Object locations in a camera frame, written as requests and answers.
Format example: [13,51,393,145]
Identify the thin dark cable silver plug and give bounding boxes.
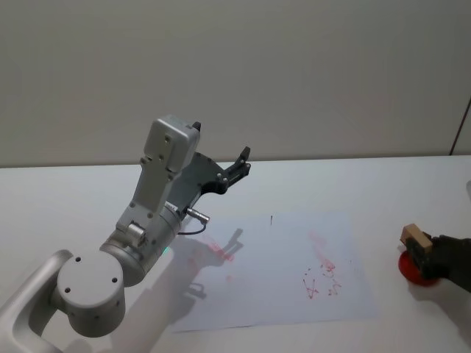
[177,207,211,237]

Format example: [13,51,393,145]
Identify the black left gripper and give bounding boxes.
[166,121,252,214]

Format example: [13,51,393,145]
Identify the wooden stamp block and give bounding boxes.
[400,224,434,258]

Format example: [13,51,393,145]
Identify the round red ink pad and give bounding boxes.
[398,249,443,287]

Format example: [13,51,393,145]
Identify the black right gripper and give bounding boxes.
[406,233,471,296]

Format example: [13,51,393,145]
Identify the white paper sheet red marks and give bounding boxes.
[169,211,383,334]

